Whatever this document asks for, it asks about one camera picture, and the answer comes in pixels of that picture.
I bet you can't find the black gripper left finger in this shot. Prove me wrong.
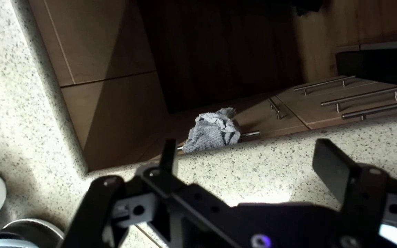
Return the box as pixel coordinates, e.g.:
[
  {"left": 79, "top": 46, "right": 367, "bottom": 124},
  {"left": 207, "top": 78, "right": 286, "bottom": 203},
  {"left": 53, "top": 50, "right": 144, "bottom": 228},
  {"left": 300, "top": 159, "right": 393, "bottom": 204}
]
[{"left": 60, "top": 137, "right": 238, "bottom": 248}]

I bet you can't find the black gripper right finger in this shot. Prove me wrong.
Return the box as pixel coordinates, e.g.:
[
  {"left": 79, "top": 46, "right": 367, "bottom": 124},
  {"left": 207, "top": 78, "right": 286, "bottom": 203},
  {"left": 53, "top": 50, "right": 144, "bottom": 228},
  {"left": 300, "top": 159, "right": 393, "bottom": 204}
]
[{"left": 312, "top": 138, "right": 397, "bottom": 248}]

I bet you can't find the black appliance with grey edge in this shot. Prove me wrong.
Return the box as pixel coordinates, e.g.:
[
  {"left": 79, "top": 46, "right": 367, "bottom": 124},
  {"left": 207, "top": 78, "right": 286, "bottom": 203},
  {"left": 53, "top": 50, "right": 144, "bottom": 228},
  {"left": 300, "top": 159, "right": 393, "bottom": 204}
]
[{"left": 335, "top": 40, "right": 397, "bottom": 87}]

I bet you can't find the crumpled grey cloth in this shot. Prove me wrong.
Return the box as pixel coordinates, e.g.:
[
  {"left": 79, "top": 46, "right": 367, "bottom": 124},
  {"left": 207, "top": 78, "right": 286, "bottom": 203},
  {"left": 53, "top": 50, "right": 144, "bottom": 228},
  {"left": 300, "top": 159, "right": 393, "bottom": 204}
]
[{"left": 180, "top": 107, "right": 244, "bottom": 155}]

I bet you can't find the large wooden cabinet door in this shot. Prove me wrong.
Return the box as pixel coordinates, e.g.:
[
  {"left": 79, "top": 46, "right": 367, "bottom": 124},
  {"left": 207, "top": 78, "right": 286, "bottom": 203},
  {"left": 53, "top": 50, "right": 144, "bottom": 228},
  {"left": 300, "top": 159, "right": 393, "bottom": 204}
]
[{"left": 28, "top": 0, "right": 159, "bottom": 89}]

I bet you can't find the short metal handle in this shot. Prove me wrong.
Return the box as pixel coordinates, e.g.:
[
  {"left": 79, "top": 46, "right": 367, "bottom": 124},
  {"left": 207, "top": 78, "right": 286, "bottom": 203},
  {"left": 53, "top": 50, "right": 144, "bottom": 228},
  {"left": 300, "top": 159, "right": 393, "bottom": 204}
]
[{"left": 268, "top": 97, "right": 290, "bottom": 120}]

